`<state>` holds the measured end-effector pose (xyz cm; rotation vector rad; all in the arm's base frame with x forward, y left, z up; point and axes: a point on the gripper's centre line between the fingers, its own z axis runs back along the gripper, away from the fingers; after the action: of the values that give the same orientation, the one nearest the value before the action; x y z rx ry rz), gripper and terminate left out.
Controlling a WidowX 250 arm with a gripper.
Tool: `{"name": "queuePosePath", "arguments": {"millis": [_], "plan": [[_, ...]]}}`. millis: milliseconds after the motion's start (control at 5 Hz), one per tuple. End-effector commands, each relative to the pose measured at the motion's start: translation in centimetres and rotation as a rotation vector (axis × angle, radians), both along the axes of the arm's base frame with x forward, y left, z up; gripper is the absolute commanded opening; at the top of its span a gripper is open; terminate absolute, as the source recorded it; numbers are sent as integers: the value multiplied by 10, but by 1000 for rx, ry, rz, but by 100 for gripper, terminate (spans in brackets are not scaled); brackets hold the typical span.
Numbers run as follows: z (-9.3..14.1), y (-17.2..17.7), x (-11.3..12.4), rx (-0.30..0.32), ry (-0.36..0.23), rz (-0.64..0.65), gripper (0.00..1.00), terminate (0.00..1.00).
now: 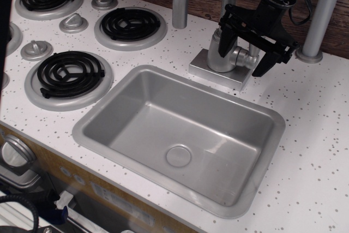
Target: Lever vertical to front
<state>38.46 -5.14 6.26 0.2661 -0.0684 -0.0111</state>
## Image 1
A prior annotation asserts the black coil burner back left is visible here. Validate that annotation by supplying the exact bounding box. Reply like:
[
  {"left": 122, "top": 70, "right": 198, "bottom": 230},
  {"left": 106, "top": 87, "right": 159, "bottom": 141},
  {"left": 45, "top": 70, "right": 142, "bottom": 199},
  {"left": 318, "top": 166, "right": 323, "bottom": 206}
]
[{"left": 15, "top": 0, "right": 83, "bottom": 21}]

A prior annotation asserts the grey burner edge far left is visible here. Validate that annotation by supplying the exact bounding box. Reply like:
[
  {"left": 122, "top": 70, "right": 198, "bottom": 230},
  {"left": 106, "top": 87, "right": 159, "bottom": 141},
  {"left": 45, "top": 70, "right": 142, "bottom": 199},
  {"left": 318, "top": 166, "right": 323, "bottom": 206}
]
[{"left": 6, "top": 22, "right": 22, "bottom": 56}]

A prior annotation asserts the silver stove knob top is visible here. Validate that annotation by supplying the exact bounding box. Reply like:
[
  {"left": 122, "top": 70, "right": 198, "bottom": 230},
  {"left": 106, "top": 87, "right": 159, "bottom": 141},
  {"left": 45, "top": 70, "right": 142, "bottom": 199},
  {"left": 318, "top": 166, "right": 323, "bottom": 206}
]
[{"left": 91, "top": 0, "right": 118, "bottom": 10}]

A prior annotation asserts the grey vertical pole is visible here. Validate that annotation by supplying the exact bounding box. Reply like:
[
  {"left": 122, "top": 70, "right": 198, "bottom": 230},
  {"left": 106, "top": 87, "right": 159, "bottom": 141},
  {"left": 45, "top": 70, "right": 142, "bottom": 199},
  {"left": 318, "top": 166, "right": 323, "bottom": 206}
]
[{"left": 295, "top": 0, "right": 337, "bottom": 64}]

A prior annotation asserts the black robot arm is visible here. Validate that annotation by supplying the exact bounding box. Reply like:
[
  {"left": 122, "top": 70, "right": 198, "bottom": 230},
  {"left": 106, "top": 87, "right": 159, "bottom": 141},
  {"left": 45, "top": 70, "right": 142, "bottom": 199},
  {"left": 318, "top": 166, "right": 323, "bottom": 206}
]
[{"left": 218, "top": 0, "right": 312, "bottom": 77}]

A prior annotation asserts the silver faucet lever handle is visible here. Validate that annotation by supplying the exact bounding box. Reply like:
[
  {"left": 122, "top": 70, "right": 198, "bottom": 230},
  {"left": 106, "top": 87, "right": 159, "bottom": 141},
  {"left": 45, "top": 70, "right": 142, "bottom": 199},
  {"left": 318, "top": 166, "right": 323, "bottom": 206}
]
[{"left": 229, "top": 41, "right": 260, "bottom": 70}]

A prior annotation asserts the silver stove knob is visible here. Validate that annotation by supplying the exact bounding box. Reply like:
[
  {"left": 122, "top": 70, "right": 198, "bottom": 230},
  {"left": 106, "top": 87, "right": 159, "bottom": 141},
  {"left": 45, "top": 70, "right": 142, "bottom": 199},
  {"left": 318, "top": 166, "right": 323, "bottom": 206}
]
[
  {"left": 20, "top": 40, "right": 53, "bottom": 61},
  {"left": 59, "top": 13, "right": 88, "bottom": 34},
  {"left": 91, "top": 0, "right": 118, "bottom": 10}
]

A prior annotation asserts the silver stove knob lower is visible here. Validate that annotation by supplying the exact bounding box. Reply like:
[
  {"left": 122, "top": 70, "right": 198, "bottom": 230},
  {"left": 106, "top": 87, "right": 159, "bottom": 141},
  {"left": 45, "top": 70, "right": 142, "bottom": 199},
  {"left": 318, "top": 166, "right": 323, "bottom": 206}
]
[{"left": 20, "top": 40, "right": 53, "bottom": 61}]

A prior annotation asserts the silver toy faucet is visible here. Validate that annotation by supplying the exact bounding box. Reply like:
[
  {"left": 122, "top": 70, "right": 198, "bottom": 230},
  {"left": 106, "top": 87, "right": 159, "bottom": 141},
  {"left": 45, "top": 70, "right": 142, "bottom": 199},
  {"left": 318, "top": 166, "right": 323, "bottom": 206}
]
[{"left": 172, "top": 0, "right": 253, "bottom": 92}]

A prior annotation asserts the silver oven dial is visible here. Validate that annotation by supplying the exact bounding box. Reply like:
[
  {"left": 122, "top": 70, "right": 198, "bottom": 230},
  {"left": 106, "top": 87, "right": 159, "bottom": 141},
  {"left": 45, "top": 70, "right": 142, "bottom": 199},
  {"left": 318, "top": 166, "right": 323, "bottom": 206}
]
[{"left": 1, "top": 134, "right": 36, "bottom": 175}]

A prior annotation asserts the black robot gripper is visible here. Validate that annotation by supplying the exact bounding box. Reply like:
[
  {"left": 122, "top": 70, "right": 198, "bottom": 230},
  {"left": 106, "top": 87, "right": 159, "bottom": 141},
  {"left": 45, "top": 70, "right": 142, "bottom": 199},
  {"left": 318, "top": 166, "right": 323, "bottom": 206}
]
[{"left": 219, "top": 0, "right": 299, "bottom": 77}]

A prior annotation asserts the black coil burner front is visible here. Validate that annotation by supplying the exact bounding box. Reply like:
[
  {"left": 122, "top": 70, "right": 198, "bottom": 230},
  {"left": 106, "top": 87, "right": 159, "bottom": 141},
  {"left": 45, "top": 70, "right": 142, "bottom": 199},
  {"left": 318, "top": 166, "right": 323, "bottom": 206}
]
[{"left": 25, "top": 51, "right": 113, "bottom": 112}]

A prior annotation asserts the black cable bottom left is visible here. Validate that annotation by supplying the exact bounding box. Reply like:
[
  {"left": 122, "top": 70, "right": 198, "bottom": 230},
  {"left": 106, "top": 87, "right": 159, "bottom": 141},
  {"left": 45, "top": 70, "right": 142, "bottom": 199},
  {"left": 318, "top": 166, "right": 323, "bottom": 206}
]
[{"left": 0, "top": 192, "right": 60, "bottom": 231}]

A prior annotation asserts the silver stove knob middle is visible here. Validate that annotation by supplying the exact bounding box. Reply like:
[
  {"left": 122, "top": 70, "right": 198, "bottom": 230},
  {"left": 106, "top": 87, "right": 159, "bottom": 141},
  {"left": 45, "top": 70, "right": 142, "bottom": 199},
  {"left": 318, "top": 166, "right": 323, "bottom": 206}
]
[{"left": 59, "top": 13, "right": 88, "bottom": 34}]

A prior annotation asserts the thin black wire right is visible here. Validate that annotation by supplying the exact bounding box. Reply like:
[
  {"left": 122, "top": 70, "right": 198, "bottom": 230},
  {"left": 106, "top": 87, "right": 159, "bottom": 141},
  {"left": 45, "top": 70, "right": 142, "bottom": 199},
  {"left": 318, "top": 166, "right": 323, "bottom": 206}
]
[{"left": 288, "top": 0, "right": 313, "bottom": 26}]

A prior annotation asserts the black coil burner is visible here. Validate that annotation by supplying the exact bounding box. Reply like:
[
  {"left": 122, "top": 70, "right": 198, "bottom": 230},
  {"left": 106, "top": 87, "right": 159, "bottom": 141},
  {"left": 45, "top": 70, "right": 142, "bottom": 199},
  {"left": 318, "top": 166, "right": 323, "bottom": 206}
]
[
  {"left": 94, "top": 7, "right": 167, "bottom": 51},
  {"left": 15, "top": 0, "right": 83, "bottom": 21},
  {"left": 25, "top": 51, "right": 113, "bottom": 112}
]

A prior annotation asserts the grey plastic sink basin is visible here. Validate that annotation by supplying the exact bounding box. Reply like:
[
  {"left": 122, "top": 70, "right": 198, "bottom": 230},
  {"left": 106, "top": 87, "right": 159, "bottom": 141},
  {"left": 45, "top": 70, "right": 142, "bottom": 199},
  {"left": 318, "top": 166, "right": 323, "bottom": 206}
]
[{"left": 73, "top": 65, "right": 286, "bottom": 219}]

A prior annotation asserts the black coil burner back right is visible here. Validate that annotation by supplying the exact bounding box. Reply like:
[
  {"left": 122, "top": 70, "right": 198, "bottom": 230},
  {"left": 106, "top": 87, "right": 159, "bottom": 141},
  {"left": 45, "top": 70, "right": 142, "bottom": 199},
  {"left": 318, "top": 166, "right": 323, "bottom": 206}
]
[{"left": 94, "top": 7, "right": 167, "bottom": 51}]

